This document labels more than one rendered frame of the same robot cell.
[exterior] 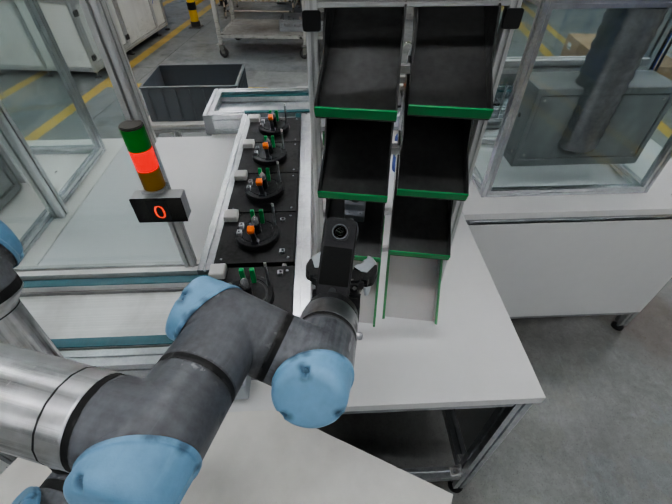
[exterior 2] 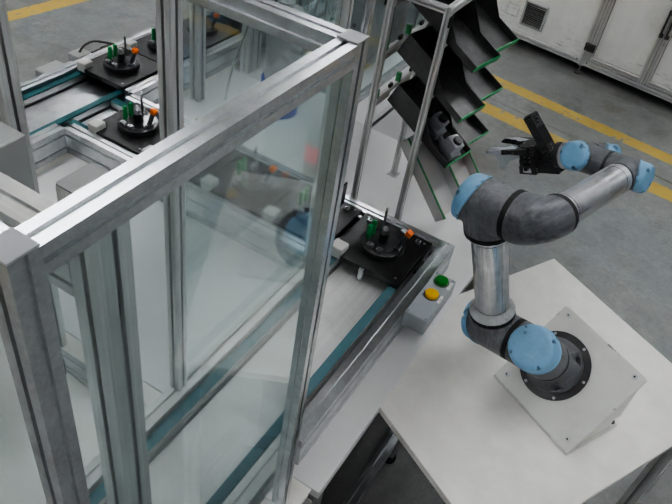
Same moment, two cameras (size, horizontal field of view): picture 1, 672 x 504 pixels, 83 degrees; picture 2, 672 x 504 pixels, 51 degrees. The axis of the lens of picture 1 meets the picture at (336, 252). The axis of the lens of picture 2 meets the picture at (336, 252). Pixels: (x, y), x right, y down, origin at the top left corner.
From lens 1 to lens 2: 186 cm
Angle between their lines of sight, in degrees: 45
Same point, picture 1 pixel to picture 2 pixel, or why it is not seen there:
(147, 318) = (335, 313)
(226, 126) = (45, 153)
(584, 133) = (399, 25)
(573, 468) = not seen: hidden behind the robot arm
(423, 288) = (460, 168)
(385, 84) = (476, 43)
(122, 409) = (629, 161)
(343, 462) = (512, 285)
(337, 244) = (539, 124)
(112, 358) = (377, 333)
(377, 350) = (449, 232)
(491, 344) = not seen: hidden behind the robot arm
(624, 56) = not seen: outside the picture
